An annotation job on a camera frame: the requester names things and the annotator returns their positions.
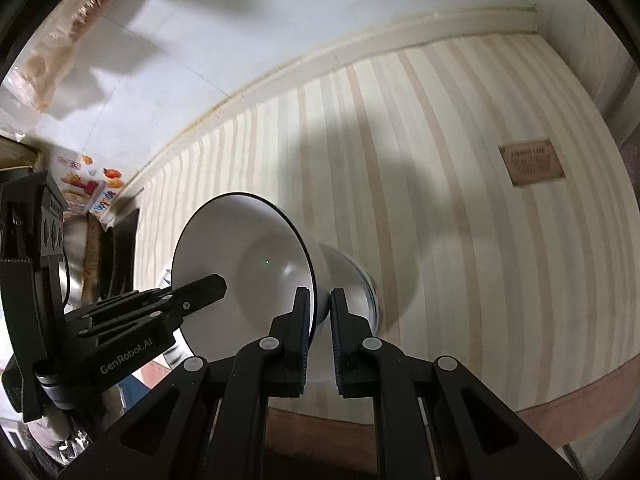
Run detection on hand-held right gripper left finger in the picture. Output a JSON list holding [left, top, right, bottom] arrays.
[[57, 286, 315, 480]]

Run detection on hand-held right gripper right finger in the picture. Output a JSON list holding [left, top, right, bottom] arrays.
[[327, 287, 583, 480]]

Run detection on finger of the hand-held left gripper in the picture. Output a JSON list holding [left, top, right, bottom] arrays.
[[64, 274, 228, 348]]

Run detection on white dark-rimmed bowl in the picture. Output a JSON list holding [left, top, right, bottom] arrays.
[[171, 192, 381, 386]]

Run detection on black induction cooktop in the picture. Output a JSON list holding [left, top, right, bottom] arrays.
[[97, 204, 140, 302]]

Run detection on steel pot with lid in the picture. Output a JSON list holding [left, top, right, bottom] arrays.
[[59, 214, 94, 307]]

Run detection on striped cat tablecloth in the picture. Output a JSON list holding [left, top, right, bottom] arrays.
[[122, 30, 636, 461]]

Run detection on brown cloth label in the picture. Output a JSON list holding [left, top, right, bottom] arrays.
[[498, 138, 566, 188]]

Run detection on clear plastic bag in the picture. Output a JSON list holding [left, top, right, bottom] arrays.
[[5, 0, 126, 117]]

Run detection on colourful wall stickers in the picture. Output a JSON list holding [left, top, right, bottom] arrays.
[[55, 152, 127, 219]]

